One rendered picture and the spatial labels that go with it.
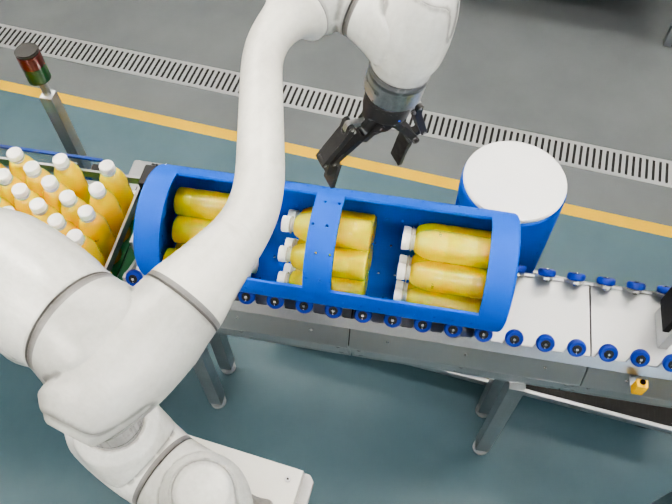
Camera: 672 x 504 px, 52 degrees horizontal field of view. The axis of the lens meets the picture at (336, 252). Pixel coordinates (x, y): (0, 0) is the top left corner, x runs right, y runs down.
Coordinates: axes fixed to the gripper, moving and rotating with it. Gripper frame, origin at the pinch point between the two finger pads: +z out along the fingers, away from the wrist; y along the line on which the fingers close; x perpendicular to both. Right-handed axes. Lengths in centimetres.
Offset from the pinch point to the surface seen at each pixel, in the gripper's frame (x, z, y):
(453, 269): 12.8, 37.6, -25.4
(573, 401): 49, 127, -89
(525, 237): 8, 54, -58
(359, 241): -2.0, 38.2, -8.6
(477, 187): -9, 50, -51
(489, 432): 45, 122, -52
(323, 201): -13.4, 35.8, -4.5
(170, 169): -39, 45, 23
